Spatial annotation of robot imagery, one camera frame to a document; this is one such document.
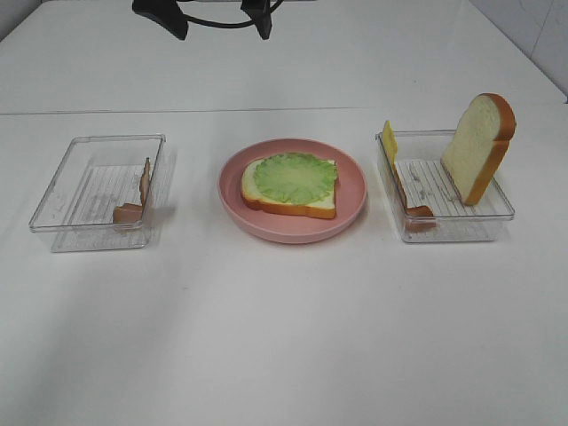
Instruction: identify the clear plastic tray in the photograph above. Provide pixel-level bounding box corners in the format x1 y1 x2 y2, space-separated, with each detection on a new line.
375 130 515 243
28 134 175 253

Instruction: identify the yellow cheese slice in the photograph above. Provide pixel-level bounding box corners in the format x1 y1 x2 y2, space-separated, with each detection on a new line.
382 120 398 169

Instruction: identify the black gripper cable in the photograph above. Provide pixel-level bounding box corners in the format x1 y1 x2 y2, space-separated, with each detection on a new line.
177 0 285 28

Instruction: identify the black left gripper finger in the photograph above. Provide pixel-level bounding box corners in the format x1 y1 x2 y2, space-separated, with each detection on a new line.
241 0 272 40
131 0 189 40

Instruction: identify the bread slice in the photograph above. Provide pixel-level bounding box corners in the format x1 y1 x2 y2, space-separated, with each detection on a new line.
241 157 339 219
441 93 517 206

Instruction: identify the green lettuce leaf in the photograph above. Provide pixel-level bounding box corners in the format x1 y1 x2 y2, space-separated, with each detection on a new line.
252 153 338 205

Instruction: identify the pink round plate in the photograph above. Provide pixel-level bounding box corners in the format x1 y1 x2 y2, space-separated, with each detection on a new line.
218 138 367 244

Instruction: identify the clear plastic tray left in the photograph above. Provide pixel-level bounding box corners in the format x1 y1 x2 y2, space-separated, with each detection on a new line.
28 134 175 253

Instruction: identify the clear plastic tray right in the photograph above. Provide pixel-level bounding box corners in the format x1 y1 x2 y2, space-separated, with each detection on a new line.
375 130 515 243

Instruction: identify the bacon strip tray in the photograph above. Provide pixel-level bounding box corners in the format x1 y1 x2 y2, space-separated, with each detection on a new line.
393 162 435 220
113 158 150 224

